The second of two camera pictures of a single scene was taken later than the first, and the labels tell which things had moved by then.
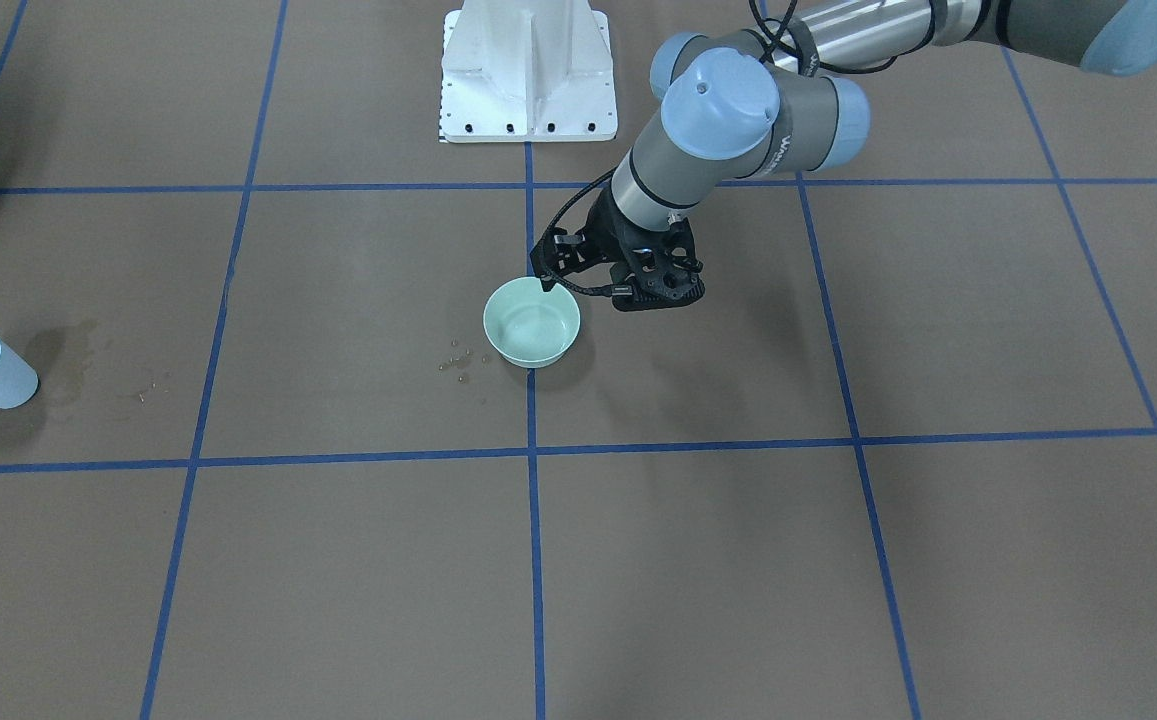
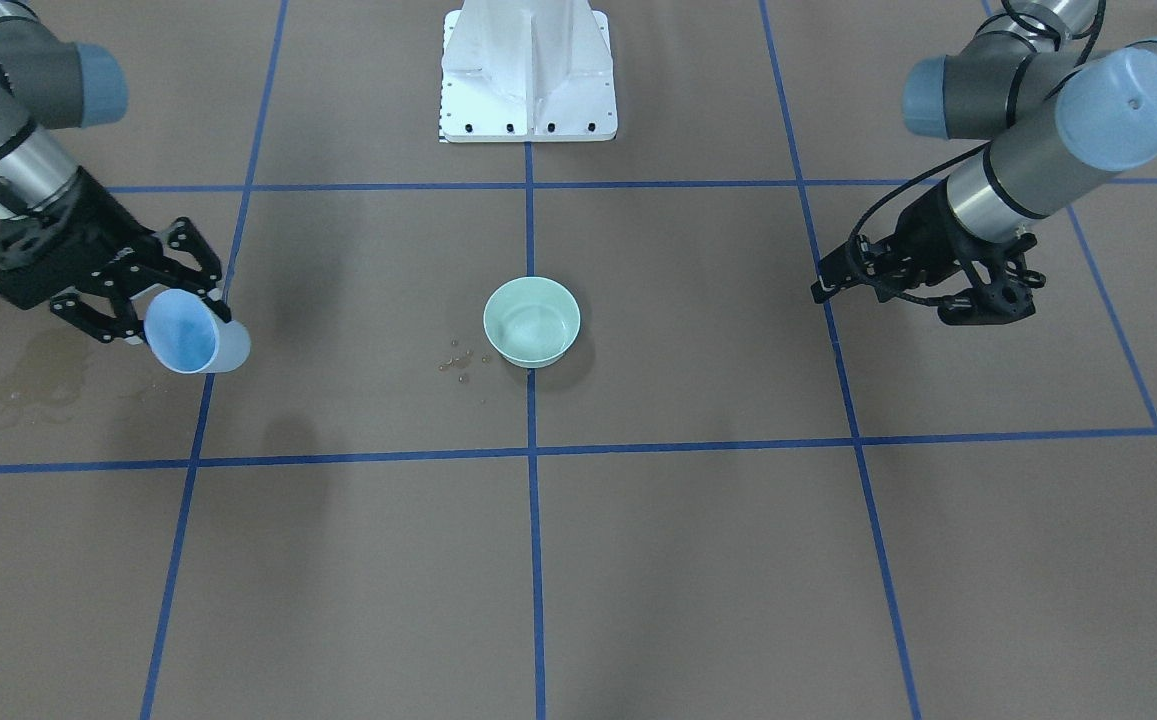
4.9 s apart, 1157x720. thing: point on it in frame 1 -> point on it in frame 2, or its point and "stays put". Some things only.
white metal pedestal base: (527, 71) stays put
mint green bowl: (530, 327) stays put
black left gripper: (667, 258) -> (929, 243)
